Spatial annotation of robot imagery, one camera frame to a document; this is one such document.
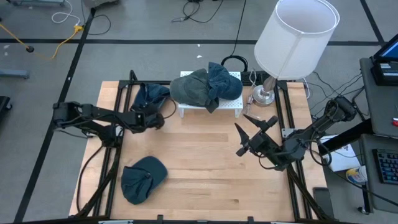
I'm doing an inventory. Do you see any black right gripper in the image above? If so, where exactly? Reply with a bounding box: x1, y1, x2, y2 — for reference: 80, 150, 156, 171
234, 114, 280, 157

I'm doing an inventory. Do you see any navy blue cotton cap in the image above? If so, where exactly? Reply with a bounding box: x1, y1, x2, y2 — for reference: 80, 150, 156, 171
207, 61, 244, 101
130, 82, 171, 113

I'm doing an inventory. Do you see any dark teal cotton cap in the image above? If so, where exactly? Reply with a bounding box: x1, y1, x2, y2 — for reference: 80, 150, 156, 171
120, 156, 169, 205

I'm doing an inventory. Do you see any white perforated shelf riser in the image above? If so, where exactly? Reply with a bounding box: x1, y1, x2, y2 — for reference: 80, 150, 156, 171
178, 70, 244, 119

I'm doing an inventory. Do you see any black power strip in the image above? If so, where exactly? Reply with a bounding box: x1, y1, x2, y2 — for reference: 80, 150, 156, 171
241, 70, 282, 86

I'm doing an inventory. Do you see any white paper box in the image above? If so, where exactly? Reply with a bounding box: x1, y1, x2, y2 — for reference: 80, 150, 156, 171
317, 135, 361, 172

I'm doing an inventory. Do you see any black desk beam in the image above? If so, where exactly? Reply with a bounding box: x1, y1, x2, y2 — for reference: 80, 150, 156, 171
317, 119, 374, 156

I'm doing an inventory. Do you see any black phone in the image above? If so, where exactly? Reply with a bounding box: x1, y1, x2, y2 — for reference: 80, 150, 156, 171
313, 186, 336, 219

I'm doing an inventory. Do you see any silver lamp with white shade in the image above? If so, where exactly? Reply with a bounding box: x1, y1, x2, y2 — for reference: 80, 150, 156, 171
252, 0, 341, 107

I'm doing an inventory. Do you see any white wipes canister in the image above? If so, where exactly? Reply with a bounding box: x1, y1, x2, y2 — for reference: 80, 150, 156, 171
345, 166, 369, 185

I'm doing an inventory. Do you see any grey bag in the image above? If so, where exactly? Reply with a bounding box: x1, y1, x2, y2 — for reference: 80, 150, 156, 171
82, 0, 121, 9

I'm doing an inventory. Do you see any grey metal desk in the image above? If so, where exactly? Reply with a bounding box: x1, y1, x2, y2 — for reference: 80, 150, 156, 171
360, 133, 398, 215
359, 57, 398, 138

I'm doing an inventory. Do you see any black keyboard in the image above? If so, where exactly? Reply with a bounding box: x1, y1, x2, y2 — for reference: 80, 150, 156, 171
372, 148, 398, 185

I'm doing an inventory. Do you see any black labelled device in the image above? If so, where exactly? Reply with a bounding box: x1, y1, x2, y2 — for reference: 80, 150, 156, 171
371, 60, 398, 87

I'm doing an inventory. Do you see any grey metal floor bar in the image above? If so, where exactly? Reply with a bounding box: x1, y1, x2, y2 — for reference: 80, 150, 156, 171
0, 68, 30, 80

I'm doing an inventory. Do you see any black chair base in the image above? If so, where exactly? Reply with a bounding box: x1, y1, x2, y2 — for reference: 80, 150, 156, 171
0, 95, 13, 119

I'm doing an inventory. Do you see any black laptop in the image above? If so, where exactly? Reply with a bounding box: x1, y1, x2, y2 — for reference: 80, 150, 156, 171
373, 33, 398, 63

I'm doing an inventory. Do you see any grey cart base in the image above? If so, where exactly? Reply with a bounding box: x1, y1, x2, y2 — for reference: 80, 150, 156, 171
6, 0, 66, 7

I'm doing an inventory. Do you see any clear lamp cord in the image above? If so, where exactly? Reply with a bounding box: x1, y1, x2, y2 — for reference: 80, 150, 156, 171
243, 93, 262, 121

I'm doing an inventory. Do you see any black aluminium table frame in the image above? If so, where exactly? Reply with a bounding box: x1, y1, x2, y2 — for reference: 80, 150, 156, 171
12, 70, 340, 224

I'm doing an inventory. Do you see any black coiled cable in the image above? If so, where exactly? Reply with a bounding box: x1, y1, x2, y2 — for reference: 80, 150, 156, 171
220, 0, 249, 73

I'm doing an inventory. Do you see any yellow extension cord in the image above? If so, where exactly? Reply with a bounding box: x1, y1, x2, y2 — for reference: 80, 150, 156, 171
0, 23, 85, 60

